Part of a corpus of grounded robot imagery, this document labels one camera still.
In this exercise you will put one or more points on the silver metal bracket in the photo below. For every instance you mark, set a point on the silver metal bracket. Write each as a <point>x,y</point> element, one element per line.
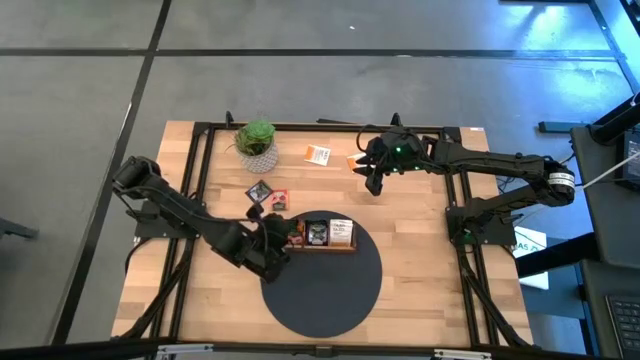
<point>185,348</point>
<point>462,354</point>

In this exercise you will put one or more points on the black diagonal beam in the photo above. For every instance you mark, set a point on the black diagonal beam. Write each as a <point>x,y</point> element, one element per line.
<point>555,256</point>

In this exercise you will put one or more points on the black aluminium crossbar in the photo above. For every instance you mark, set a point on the black aluminium crossbar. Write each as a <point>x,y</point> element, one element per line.
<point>100,347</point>

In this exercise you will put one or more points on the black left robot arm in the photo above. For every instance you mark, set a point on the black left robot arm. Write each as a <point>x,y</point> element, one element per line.
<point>185,212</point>

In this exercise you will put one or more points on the dark grey desk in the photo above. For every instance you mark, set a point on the dark grey desk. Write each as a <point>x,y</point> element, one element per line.
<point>600,225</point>
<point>595,310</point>

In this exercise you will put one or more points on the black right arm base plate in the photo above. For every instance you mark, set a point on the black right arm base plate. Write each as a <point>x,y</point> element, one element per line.
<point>500,237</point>

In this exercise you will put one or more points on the black metal table frame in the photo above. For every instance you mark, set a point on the black metal table frame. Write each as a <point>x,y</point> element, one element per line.
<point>300,127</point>

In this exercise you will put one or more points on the white orange Tazo tea packet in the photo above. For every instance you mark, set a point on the white orange Tazo tea packet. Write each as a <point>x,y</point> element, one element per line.
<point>352,161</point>
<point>317,155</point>
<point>341,235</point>

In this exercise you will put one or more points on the dark chair leg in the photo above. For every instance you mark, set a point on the dark chair leg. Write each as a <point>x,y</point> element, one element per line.
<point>15,230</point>

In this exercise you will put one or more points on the black green tea packet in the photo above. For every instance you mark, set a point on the black green tea packet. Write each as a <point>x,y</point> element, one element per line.
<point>259,192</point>
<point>317,233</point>

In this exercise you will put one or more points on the succulent in patterned white pot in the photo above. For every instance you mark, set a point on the succulent in patterned white pot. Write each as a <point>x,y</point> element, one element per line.
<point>256,137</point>

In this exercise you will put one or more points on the white printed sign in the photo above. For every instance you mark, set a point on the white printed sign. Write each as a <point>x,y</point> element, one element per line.
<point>532,240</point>

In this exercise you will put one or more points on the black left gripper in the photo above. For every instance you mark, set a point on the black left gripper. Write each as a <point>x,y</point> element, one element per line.
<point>265,250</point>

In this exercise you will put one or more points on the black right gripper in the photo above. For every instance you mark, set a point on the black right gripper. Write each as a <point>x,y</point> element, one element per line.
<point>400,150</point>

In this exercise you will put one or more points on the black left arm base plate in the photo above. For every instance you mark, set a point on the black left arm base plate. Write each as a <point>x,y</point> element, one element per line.
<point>150,230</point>

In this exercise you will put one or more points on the dark teal floor bar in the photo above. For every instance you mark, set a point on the dark teal floor bar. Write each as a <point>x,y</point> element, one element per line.
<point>560,127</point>

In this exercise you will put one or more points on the wooden three-compartment tray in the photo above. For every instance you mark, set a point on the wooden three-compartment tray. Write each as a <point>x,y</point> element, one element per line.
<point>322,248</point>

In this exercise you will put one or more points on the black laptop keyboard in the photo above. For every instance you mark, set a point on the black laptop keyboard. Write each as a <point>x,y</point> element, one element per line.
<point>627,320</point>

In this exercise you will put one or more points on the round dark woven placemat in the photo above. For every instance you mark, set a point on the round dark woven placemat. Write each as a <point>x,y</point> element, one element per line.
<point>320,300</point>

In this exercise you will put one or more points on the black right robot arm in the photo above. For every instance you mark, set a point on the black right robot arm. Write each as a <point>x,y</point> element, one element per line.
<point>500,162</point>

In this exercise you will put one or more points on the laptop screen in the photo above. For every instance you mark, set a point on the laptop screen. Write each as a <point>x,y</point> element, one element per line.
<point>634,160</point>

